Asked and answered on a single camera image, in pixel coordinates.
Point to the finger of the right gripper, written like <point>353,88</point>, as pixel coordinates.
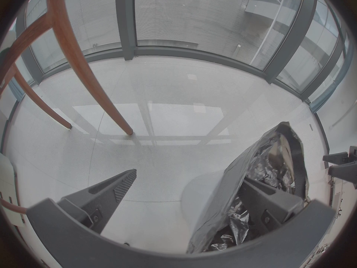
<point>344,172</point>
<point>336,158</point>

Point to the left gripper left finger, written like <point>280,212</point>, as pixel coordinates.
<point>111,191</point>

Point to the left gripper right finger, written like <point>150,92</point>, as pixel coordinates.
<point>276,202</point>

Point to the white trash bin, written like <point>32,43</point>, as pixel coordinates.
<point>200,197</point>

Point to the white cushioned wooden chair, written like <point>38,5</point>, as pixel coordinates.
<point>83,66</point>

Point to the black plastic bag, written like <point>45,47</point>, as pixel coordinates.
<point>237,183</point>

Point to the window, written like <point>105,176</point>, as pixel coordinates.
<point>195,18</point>

